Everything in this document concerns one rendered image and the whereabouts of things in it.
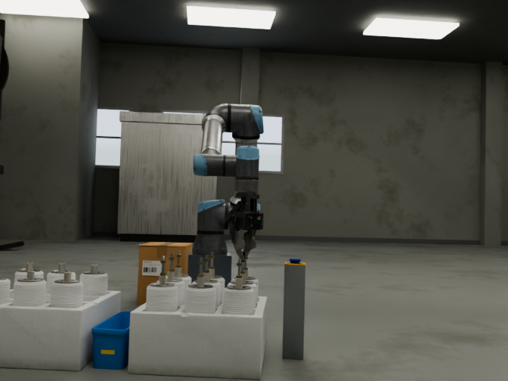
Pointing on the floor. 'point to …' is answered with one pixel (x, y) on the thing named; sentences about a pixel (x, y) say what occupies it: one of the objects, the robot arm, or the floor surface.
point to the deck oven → (160, 177)
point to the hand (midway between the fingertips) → (242, 254)
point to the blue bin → (112, 342)
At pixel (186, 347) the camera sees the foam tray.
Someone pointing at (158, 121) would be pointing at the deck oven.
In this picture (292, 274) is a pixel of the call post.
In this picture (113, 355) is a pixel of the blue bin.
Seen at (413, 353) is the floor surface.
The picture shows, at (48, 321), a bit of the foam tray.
